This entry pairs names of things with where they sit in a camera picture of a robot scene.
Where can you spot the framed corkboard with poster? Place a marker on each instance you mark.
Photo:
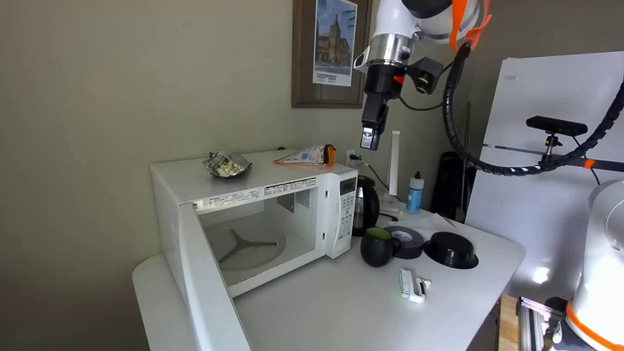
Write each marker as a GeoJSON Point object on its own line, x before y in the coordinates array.
{"type": "Point", "coordinates": [325, 38]}

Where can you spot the black electric kettle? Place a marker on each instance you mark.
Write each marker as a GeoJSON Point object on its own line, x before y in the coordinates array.
{"type": "Point", "coordinates": [366, 206]}

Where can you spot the black duct tape roll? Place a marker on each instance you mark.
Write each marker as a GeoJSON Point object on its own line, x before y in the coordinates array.
{"type": "Point", "coordinates": [405, 243]}

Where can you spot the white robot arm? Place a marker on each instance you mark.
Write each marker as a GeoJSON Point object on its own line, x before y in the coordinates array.
{"type": "Point", "coordinates": [399, 27]}

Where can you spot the black round lid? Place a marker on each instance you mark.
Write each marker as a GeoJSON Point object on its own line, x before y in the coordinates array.
{"type": "Point", "coordinates": [450, 251]}

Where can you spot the black camera on stand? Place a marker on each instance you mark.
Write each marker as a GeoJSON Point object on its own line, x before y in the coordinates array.
{"type": "Point", "coordinates": [554, 128]}

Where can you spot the dark green cup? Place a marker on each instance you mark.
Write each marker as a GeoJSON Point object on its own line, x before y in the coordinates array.
{"type": "Point", "coordinates": [378, 247]}

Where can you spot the small white plastic gadget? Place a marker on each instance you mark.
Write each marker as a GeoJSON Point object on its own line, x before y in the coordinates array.
{"type": "Point", "coordinates": [411, 286]}

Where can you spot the black tall speaker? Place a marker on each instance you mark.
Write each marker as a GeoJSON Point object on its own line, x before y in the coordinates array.
{"type": "Point", "coordinates": [448, 192]}

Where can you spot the orange snack packet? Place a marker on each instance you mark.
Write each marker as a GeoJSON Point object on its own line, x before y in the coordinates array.
{"type": "Point", "coordinates": [312, 155]}

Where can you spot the wrist mounted black camera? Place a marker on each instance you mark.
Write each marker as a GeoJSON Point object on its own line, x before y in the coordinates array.
{"type": "Point", "coordinates": [425, 74]}

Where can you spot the white microwave door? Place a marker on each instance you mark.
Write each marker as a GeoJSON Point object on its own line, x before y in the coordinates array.
{"type": "Point", "coordinates": [214, 321]}

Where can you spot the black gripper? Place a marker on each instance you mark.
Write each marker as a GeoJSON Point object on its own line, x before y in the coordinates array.
{"type": "Point", "coordinates": [382, 85]}

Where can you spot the blue white spray bottle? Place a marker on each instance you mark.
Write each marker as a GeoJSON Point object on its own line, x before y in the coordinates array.
{"type": "Point", "coordinates": [415, 194]}

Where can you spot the white microwave oven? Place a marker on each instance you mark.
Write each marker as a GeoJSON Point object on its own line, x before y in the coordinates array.
{"type": "Point", "coordinates": [251, 230]}

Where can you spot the white desk lamp bar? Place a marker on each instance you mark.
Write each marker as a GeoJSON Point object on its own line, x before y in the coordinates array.
{"type": "Point", "coordinates": [390, 200]}

